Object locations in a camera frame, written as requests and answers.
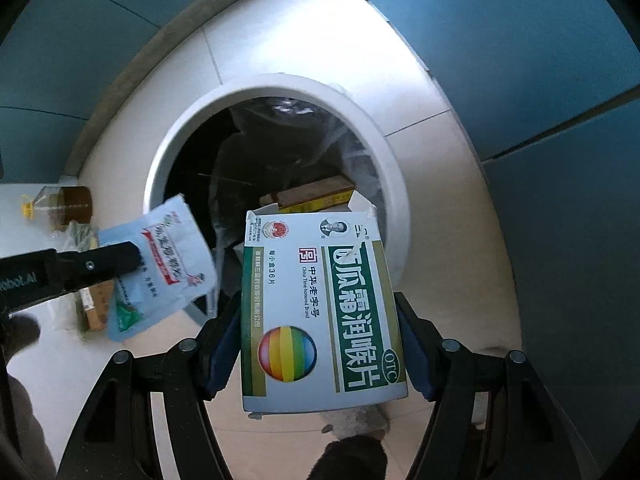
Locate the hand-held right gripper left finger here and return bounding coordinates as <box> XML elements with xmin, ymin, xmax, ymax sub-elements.
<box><xmin>55</xmin><ymin>290</ymin><xmax>244</xmax><ymax>480</ymax></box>

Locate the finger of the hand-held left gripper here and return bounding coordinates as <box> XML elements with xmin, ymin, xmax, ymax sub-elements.
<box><xmin>52</xmin><ymin>241</ymin><xmax>144</xmax><ymax>292</ymax></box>

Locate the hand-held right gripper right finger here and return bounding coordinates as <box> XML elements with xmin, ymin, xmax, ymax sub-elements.
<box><xmin>393</xmin><ymin>291</ymin><xmax>601</xmax><ymax>480</ymax></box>

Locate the light blue plastic pouch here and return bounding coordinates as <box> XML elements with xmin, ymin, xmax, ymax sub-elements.
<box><xmin>97</xmin><ymin>195</ymin><xmax>219</xmax><ymax>344</ymax></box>

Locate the white green medicine box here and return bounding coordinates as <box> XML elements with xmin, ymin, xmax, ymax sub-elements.
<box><xmin>239</xmin><ymin>190</ymin><xmax>410</xmax><ymax>414</ymax></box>

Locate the white round trash bin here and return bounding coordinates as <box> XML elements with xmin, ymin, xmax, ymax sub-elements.
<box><xmin>142</xmin><ymin>82</ymin><xmax>414</xmax><ymax>322</ymax></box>

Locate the green crumpled wrapper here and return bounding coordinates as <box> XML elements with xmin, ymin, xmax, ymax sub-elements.
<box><xmin>52</xmin><ymin>220</ymin><xmax>102</xmax><ymax>252</ymax></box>

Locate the small brown cardboard box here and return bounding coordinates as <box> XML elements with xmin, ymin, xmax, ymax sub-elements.
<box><xmin>75</xmin><ymin>280</ymin><xmax>119</xmax><ymax>334</ymax></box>

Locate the plastic bottle with brown liquid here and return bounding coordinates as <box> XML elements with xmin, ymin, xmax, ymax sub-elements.
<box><xmin>20</xmin><ymin>185</ymin><xmax>94</xmax><ymax>230</ymax></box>

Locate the dark fuzzy slipper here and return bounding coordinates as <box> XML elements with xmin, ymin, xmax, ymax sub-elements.
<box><xmin>320</xmin><ymin>394</ymin><xmax>392</xmax><ymax>480</ymax></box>

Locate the person's brown trouser leg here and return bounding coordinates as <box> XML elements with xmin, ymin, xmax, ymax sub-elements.
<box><xmin>0</xmin><ymin>374</ymin><xmax>57</xmax><ymax>480</ymax></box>

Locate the black bin liner bag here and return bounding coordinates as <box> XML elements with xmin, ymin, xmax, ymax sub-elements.
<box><xmin>162</xmin><ymin>96</ymin><xmax>388</xmax><ymax>318</ymax></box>

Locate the yellow brown cardboard box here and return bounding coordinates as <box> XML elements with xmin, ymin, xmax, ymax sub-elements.
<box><xmin>259</xmin><ymin>175</ymin><xmax>357</xmax><ymax>217</ymax></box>

